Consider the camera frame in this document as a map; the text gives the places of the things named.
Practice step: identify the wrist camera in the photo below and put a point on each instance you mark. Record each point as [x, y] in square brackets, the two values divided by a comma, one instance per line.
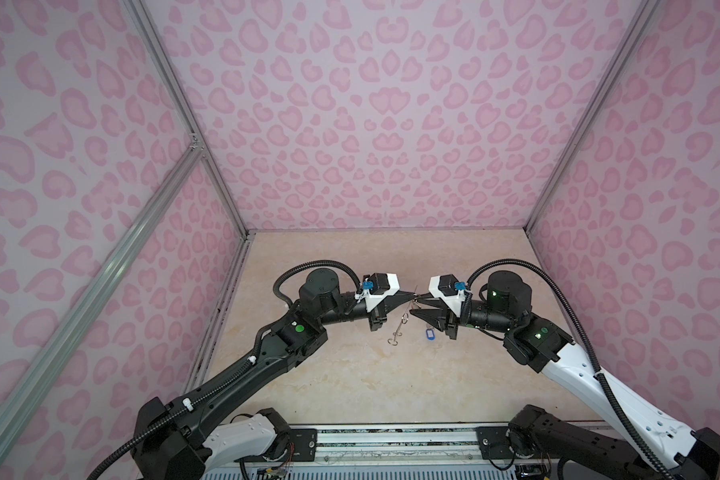
[450, 291]
[376, 288]

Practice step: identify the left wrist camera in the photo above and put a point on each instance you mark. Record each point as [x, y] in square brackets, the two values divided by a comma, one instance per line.
[376, 288]

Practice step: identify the perforated metal ring disc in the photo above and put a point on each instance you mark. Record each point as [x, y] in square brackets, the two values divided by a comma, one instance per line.
[397, 333]

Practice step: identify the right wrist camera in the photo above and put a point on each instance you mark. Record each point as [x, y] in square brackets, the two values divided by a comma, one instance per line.
[450, 291]

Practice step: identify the corner aluminium post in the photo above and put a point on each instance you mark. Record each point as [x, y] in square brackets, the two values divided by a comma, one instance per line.
[646, 14]
[156, 50]

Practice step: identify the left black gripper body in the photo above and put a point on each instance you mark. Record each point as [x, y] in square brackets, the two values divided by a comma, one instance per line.
[375, 318]

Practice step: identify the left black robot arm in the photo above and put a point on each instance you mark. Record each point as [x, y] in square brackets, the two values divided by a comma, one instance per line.
[188, 436]

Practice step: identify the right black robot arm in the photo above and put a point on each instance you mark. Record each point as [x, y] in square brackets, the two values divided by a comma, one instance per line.
[650, 443]

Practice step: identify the left diagonal aluminium strut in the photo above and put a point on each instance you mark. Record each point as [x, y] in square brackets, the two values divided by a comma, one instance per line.
[20, 406]

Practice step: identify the right corner aluminium post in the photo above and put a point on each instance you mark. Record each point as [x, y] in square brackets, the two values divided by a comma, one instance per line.
[646, 14]

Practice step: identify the left corner aluminium post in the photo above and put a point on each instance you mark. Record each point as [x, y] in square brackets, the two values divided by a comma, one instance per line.
[156, 50]

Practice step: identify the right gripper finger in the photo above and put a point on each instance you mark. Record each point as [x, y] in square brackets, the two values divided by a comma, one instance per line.
[429, 300]
[434, 318]

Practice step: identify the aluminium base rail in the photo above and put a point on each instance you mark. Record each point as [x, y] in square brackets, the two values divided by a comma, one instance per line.
[405, 451]

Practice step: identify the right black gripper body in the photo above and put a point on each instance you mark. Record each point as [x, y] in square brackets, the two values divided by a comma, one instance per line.
[453, 323]

